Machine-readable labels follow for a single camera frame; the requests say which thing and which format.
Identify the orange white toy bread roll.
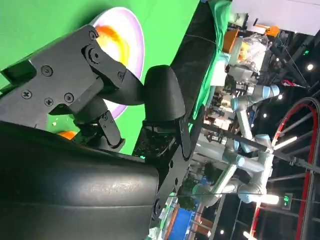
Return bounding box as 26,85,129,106
96,24,132,68
56,130,78,140

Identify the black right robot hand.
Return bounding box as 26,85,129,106
0,24,206,240

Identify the green exit sign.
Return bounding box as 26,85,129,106
281,192,293,210

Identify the blue bin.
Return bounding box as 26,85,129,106
172,208,195,240

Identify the green draped cloth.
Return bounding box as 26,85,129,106
199,0,234,107

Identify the black metal bar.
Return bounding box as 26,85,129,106
202,124,320,173

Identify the orange box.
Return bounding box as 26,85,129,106
223,28,241,52

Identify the green table cloth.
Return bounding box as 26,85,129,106
0,0,201,155

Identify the lilac plate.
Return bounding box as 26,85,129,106
92,6,146,121

